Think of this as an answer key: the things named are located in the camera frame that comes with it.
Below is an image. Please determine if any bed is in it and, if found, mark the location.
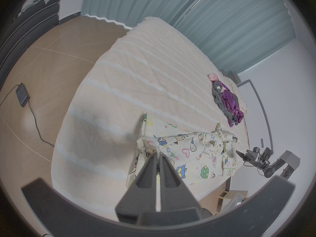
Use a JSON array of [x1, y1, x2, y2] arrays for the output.
[[51, 16, 273, 202]]

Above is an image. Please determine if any pile of clothes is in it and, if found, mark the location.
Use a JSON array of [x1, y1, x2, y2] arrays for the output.
[[207, 73, 245, 128]]

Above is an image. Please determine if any white printed pyjama top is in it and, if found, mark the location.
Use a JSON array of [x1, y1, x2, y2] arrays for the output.
[[126, 113, 239, 190]]

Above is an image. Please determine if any cream pillow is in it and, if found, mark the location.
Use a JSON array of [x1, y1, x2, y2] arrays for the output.
[[223, 77, 248, 114]]

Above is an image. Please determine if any black chest of drawers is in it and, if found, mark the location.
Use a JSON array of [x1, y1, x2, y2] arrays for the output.
[[0, 0, 62, 84]]

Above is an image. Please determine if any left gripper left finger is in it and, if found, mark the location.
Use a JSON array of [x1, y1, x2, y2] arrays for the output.
[[115, 153, 158, 223]]

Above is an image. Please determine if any blue-green curtain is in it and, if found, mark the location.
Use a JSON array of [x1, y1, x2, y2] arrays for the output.
[[173, 0, 297, 75], [81, 0, 216, 34]]

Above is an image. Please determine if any black power adapter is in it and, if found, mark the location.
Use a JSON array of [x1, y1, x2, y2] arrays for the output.
[[15, 82, 31, 108]]

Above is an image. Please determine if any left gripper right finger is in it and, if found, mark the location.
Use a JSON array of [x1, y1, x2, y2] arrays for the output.
[[158, 153, 202, 211]]

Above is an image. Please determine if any small grey white clothes pile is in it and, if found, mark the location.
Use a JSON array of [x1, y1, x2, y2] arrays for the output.
[[21, 0, 56, 13]]

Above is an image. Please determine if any pale wooden small table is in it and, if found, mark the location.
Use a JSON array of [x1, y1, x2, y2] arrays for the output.
[[217, 190, 249, 216]]

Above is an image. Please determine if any grey white bedside table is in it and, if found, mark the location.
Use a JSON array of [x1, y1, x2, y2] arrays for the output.
[[219, 69, 240, 83]]

